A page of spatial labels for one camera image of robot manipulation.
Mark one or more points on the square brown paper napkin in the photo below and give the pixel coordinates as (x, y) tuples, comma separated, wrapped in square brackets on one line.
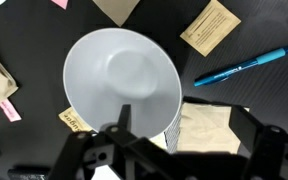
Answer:
[(117, 8)]

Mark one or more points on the blue pen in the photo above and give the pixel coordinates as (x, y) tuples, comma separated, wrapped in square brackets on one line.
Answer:
[(244, 65)]

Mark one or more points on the short black remote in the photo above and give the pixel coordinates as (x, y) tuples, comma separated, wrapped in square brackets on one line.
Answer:
[(27, 174)]

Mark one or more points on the brown printed packet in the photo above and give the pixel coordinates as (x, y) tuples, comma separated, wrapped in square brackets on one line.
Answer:
[(210, 28)]

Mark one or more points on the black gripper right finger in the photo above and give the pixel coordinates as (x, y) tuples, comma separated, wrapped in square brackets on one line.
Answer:
[(244, 121)]

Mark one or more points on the pink packet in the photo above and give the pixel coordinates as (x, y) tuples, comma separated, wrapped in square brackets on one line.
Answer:
[(10, 111), (61, 2)]

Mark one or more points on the large brown paper napkin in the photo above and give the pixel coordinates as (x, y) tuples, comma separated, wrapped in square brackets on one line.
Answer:
[(204, 130)]

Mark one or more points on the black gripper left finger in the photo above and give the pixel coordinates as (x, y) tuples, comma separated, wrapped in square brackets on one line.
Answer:
[(125, 116)]

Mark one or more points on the white bowl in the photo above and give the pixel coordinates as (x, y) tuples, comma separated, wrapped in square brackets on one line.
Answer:
[(117, 83)]

